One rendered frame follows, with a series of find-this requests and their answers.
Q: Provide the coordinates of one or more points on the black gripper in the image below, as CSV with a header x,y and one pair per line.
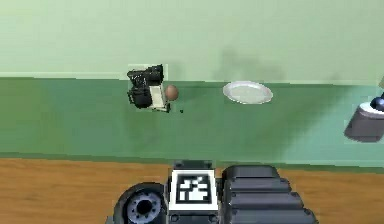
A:
x,y
143,206

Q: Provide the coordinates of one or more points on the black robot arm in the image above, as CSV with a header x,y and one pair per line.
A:
x,y
243,196

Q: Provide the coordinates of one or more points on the brown egg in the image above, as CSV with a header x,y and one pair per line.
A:
x,y
171,92

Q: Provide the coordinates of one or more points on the white plate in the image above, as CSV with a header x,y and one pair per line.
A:
x,y
248,92

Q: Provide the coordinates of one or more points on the green worktop counter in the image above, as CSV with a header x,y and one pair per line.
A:
x,y
100,126

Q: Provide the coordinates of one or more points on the black coffee machine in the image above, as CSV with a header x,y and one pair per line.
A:
x,y
143,90

